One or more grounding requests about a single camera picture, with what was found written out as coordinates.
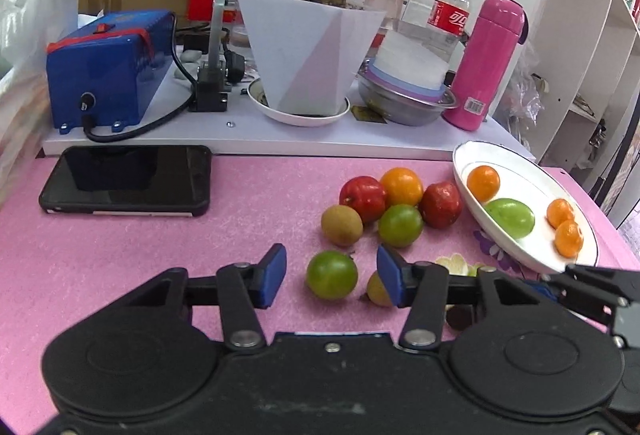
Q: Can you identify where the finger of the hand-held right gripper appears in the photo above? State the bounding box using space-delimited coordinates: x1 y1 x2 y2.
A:
525 264 640 351

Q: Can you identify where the dark brown round fruit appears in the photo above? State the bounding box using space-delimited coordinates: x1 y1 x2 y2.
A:
445 305 476 331

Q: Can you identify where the white faceted plant pot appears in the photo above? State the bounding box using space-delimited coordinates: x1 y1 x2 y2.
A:
235 0 388 116

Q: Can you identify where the black power cable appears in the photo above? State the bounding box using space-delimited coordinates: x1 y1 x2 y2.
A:
80 22 201 143

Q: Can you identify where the large green plum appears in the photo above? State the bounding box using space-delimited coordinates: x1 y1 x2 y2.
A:
486 198 536 239

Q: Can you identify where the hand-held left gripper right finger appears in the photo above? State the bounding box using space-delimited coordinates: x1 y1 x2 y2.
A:
376 245 568 352

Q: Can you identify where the white oval plate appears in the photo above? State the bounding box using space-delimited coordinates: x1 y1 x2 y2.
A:
452 141 599 275

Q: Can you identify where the pink thermos bottle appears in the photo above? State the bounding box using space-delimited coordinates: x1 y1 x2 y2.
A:
442 0 527 132

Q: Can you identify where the small orange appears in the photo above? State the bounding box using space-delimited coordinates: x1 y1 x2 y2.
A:
546 198 576 230
555 220 584 259

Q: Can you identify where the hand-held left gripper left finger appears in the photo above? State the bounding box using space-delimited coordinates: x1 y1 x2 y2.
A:
107 243 288 352

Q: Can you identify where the grey metal lever stand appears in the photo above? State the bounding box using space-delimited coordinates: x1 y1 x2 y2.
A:
189 0 240 113

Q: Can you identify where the pink floral mat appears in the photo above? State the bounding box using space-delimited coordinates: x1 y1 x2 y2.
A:
0 150 640 435

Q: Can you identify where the white pot saucer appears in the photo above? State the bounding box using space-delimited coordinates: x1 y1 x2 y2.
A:
247 77 351 127

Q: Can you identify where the brown kiwi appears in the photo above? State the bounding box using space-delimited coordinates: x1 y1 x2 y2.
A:
366 271 396 307
320 206 363 247

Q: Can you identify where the medium orange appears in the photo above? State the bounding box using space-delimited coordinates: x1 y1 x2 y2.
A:
467 165 501 203

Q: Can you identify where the large orange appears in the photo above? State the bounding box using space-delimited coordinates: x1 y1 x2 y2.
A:
380 167 425 208

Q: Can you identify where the clear bottle red label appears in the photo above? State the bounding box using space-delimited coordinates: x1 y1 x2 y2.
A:
427 0 474 70

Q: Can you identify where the white board platform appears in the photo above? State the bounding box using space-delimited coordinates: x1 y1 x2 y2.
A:
42 80 538 160

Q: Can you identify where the white shelf unit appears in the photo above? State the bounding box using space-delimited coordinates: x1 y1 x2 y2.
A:
520 0 640 216

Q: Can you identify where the black smartphone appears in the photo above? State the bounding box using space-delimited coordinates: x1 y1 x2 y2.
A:
39 145 213 219

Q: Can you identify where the translucent plastic bag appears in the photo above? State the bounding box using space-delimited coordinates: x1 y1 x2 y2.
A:
0 0 83 206

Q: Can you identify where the red apple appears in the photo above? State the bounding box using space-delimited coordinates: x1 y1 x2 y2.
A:
418 181 463 230
339 176 388 224

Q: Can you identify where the crumpled clear plastic wrap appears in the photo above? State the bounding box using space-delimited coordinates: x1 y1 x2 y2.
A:
500 45 546 150

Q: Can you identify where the black power plug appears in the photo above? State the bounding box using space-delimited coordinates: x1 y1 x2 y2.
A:
220 47 248 83

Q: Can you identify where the white purple lidded container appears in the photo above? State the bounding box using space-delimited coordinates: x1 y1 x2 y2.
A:
367 32 448 98

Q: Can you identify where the steel bowl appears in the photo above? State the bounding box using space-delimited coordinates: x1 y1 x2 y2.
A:
356 70 459 126

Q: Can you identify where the blue machine box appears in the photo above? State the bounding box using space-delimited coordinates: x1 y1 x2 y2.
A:
46 10 177 136

